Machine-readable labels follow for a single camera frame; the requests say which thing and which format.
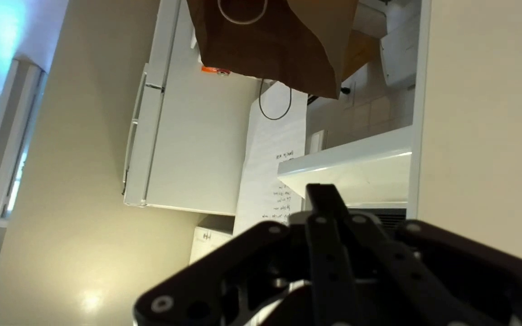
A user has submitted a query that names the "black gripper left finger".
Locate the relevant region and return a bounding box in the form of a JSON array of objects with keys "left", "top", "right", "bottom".
[{"left": 132, "top": 221, "right": 308, "bottom": 326}]

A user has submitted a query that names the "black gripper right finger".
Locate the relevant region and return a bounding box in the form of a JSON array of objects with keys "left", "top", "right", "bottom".
[{"left": 306, "top": 184, "right": 522, "bottom": 326}]

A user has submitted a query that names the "white cabinet door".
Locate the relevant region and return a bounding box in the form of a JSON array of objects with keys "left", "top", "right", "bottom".
[{"left": 408, "top": 0, "right": 522, "bottom": 257}]

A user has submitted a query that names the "white paper sheet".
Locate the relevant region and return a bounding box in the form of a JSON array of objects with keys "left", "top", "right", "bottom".
[{"left": 234, "top": 81, "right": 308, "bottom": 233}]

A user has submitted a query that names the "brown cardboard box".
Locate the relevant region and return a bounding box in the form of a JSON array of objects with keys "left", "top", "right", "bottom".
[{"left": 187, "top": 0, "right": 359, "bottom": 98}]

